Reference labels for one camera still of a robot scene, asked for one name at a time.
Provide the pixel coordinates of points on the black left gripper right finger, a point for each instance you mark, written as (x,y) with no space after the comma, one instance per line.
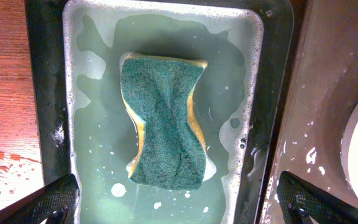
(303,202)

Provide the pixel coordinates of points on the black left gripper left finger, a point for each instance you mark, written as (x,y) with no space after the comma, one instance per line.
(54,203)

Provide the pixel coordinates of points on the green and yellow sponge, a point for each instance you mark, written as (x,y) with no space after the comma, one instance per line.
(158,95)

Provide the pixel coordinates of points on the dark green water tray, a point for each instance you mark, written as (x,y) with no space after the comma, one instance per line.
(85,129)

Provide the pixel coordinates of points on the dark brown serving tray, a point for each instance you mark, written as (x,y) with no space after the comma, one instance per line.
(322,93)

